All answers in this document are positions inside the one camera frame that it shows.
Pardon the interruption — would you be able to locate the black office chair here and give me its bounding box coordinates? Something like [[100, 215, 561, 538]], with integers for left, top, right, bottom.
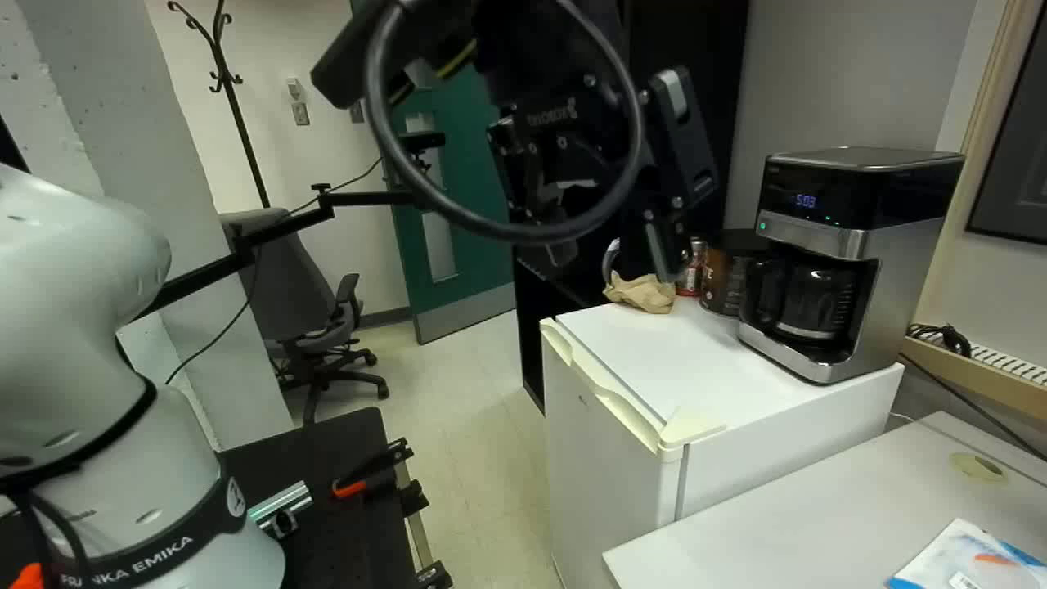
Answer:
[[267, 270, 393, 426]]

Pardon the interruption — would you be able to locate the blue white paper packet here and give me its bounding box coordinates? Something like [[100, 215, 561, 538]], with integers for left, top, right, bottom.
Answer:
[[887, 513, 1047, 589]]

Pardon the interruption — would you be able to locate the white wall switch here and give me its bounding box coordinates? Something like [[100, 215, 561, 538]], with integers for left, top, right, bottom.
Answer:
[[283, 76, 315, 130]]

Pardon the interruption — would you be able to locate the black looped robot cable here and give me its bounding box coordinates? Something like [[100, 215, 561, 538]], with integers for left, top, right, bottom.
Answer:
[[364, 0, 648, 244]]

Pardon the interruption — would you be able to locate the black robot cart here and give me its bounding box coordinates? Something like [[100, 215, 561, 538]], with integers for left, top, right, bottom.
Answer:
[[0, 401, 453, 589]]

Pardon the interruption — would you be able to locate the black silver coffee machine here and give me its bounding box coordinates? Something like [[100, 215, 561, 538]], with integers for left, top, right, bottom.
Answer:
[[722, 144, 969, 385]]

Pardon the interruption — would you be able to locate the orange handled black clamp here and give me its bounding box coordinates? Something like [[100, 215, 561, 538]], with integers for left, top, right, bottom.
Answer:
[[330, 435, 417, 504]]

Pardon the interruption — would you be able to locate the white table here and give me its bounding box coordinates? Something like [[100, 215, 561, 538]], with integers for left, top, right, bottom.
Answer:
[[599, 408, 1047, 589]]

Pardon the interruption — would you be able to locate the white mini fridge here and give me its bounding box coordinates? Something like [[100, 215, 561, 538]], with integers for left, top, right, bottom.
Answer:
[[536, 298, 910, 589]]

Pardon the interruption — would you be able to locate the black coat rack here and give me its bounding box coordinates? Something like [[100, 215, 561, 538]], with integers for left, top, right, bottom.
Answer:
[[163, 0, 274, 214]]

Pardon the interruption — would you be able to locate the crumpled brown cloth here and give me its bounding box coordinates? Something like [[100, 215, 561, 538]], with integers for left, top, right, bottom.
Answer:
[[603, 269, 681, 316]]

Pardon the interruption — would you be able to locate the small black object on sill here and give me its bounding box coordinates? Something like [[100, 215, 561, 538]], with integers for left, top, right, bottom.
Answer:
[[907, 320, 976, 361]]

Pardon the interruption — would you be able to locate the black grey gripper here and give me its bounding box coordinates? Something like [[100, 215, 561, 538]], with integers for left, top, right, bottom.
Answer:
[[641, 63, 727, 293]]

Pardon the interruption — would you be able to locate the green door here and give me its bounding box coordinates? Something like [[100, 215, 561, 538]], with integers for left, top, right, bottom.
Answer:
[[381, 63, 518, 347]]

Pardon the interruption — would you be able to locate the white vent grille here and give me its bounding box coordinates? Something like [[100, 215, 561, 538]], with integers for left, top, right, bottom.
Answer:
[[965, 341, 1047, 392]]

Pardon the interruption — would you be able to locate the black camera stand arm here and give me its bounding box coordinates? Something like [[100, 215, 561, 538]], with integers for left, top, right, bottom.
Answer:
[[138, 181, 438, 320]]

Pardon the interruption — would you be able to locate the glass carafe with black handle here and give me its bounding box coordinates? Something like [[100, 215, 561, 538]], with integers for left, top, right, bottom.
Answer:
[[722, 230, 884, 354]]

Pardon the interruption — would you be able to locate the wooden window sill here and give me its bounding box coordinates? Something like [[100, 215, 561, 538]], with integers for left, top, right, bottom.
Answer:
[[895, 323, 1047, 432]]

